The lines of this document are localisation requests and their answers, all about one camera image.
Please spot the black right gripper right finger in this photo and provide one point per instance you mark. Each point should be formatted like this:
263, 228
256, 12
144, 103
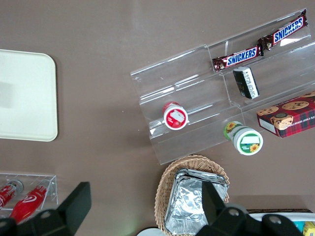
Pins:
214, 211

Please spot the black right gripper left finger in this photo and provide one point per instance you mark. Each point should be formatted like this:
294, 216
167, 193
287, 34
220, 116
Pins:
71, 211

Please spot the silver foil tray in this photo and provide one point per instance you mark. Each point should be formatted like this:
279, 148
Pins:
211, 177
187, 206

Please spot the oval tan wicker basket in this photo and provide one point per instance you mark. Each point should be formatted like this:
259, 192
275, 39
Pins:
162, 194

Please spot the white rectangular plastic tray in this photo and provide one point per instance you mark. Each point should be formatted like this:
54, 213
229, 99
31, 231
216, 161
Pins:
27, 96

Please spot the clear acrylic bottle box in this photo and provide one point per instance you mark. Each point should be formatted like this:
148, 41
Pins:
53, 189

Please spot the red cola bottle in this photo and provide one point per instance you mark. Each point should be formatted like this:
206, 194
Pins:
29, 200
7, 194

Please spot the white round dish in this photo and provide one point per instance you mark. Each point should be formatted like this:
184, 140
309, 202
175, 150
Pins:
150, 232

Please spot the green sunflower yogurt cup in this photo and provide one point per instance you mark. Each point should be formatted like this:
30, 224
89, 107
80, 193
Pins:
247, 142

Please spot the white plastic bin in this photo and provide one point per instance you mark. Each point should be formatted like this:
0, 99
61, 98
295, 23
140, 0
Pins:
302, 216

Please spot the yellow and blue snack packet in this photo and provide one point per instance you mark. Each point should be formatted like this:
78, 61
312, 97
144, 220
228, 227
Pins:
309, 228

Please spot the red strawberry yogurt cup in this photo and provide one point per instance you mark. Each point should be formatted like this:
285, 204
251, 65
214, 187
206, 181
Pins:
176, 118

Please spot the red tartan cookie box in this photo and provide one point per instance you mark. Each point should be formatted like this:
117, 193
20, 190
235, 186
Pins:
290, 118

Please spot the small black chocolate box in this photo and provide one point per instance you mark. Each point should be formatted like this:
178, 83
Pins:
246, 82

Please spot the clear acrylic tiered shelf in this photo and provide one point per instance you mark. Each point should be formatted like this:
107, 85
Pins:
187, 81

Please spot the brown Snickers bar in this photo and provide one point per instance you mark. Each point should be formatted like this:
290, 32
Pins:
240, 58
285, 30

